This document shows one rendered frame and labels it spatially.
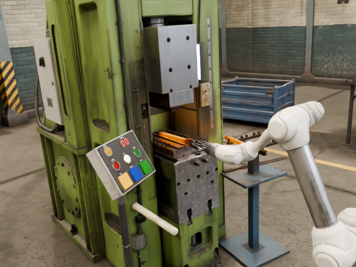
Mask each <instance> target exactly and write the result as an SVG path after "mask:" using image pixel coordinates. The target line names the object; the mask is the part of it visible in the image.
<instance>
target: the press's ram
mask: <svg viewBox="0 0 356 267"><path fill-rule="evenodd" d="M143 31H144V43H145V55H146V67H147V79H148V91H149V92H154V93H159V94H166V93H170V92H176V91H181V90H187V89H189V88H195V87H199V78H198V54H197V31H196V24H185V25H165V26H154V27H144V28H143Z"/></svg>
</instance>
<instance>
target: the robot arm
mask: <svg viewBox="0 0 356 267"><path fill-rule="evenodd" d="M323 115H324V108H323V106H322V105H321V104H320V103H319V102H316V101H311V102H306V103H304V104H298V105H295V106H290V107H288V108H285V109H283V110H281V111H279V112H277V113H276V114H275V115H274V116H273V117H272V118H271V120H270V122H269V124H268V128H267V129H266V130H265V131H264V132H263V133H262V135H261V137H260V138H259V140H258V141H256V142H254V143H253V142H251V141H248V142H245V143H241V144H239V145H236V146H232V145H220V144H217V143H215V144H213V143H209V142H205V141H197V143H195V142H194V141H191V140H188V145H191V146H192V148H194V149H196V150H197V151H198V152H199V151H201V150H202V151H205V152H206V153H207V154H208V155H210V156H211V157H214V158H216V159H218V160H220V161H221V162H223V163H226V164H229V165H238V164H240V163H241V162H248V161H251V160H253V159H255V158H256V157H257V155H258V151H260V150H261V149H263V148H264V147H265V146H266V145H267V144H268V143H269V142H270V141H271V140H272V139H273V140H275V141H276V142H277V143H278V144H279V145H280V146H281V148H282V149H283V150H285V151H287V153H288V156H289V159H290V161H291V164H292V167H293V170H294V172H295V175H296V177H297V180H298V183H299V185H300V188H301V191H302V193H303V196H304V198H305V201H306V204H307V207H308V209H309V212H310V215H311V217H312V220H313V222H314V227H313V229H312V231H311V235H312V241H313V259H314V262H315V264H316V266H317V267H356V208H346V209H344V210H342V211H341V212H340V213H339V215H338V216H337V218H336V215H335V213H334V210H333V207H332V205H331V202H330V200H329V197H328V195H327V192H326V189H325V187H324V183H323V181H322V178H321V176H320V173H319V171H318V168H317V165H316V163H315V160H314V157H313V155H312V152H311V150H310V147H309V144H308V143H309V140H310V138H309V128H310V127H311V126H312V125H314V124H315V123H317V122H318V121H319V120H320V119H321V118H322V117H323Z"/></svg>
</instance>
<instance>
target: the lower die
mask: <svg viewBox="0 0 356 267"><path fill-rule="evenodd" d="M153 132H155V131H152V135H153V138H155V139H158V141H159V140H161V141H162V142H166V143H169V144H170V146H169V144H167V145H166V149H165V143H163V153H164V154H166V150H167V154H168V155H170V156H172V157H175V158H177V159H178V158H181V157H184V156H188V155H191V154H193V153H195V152H196V151H197V150H196V149H194V148H192V146H188V145H187V146H186V145H185V144H184V143H181V142H178V141H175V140H172V139H169V138H166V137H163V136H160V135H157V134H155V133H153ZM157 132H164V131H161V130H160V131H157ZM165 133H167V132H165ZM168 134H171V133H168ZM158 141H157V140H155V148H156V150H158V145H159V151H160V152H162V142H161V141H159V143H158ZM152 144H153V149H154V139H153V141H152ZM183 155H184V156H183Z"/></svg>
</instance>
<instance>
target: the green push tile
mask: <svg viewBox="0 0 356 267"><path fill-rule="evenodd" d="M139 166H140V168H141V169H142V171H143V173H144V175H146V174H148V173H149V172H150V171H152V168H151V166H150V164H149V163H148V161H147V159H145V160H143V161H142V162H140V163H139Z"/></svg>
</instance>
